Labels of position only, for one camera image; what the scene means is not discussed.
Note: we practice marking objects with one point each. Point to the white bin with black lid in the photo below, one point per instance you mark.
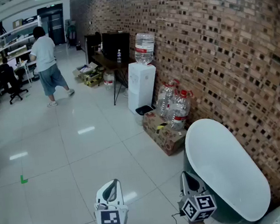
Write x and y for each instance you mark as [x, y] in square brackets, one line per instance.
[143, 111]

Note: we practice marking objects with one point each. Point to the water jug with red label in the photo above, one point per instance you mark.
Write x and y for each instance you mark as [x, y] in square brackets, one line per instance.
[109, 81]

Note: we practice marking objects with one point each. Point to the black flat screen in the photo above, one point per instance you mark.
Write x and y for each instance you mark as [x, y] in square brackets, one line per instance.
[116, 46]

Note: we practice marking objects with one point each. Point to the yellow and black striped box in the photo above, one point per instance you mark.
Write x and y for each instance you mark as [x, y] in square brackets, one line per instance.
[93, 80]

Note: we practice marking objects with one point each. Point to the printed brown cardboard box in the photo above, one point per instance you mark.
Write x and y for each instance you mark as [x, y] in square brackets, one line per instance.
[163, 136]

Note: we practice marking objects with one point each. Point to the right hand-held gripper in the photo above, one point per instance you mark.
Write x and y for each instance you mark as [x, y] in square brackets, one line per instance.
[201, 206]

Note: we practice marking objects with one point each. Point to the white toilet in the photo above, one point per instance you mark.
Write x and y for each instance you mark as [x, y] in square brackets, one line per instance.
[274, 216]

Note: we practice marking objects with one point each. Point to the computer monitor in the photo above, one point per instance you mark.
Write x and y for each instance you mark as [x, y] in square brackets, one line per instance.
[12, 64]

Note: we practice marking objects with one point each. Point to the white oval bathtub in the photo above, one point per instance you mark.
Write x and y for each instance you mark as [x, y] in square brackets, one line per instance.
[219, 162]

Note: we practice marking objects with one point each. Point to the white water dispenser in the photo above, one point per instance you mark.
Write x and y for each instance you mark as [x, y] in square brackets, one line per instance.
[141, 88]

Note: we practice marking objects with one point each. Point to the small water bottle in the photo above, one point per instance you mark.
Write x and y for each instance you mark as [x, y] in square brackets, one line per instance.
[119, 57]

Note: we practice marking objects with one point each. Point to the white small table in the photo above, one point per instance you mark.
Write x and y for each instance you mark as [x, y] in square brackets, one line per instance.
[23, 66]

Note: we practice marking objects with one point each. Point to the dark wooden table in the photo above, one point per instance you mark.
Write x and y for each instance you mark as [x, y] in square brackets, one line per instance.
[105, 60]

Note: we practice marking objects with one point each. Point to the open cardboard box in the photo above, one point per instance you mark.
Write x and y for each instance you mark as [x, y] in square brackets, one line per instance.
[84, 70]

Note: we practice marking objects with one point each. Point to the large clear water jug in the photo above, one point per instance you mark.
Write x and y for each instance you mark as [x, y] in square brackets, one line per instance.
[144, 47]

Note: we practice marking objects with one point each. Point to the white shelving unit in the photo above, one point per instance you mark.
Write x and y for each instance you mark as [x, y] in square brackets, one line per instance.
[14, 40]

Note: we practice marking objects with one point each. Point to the green rack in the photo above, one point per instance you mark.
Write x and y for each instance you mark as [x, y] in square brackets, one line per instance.
[71, 33]

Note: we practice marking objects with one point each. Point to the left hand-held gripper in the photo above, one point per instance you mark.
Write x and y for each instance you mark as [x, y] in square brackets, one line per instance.
[110, 219]

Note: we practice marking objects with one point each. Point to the black double door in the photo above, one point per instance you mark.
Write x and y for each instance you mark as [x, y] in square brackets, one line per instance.
[53, 25]

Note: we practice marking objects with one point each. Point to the green floor tape mark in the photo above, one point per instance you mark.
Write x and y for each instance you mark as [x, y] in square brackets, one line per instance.
[23, 181]

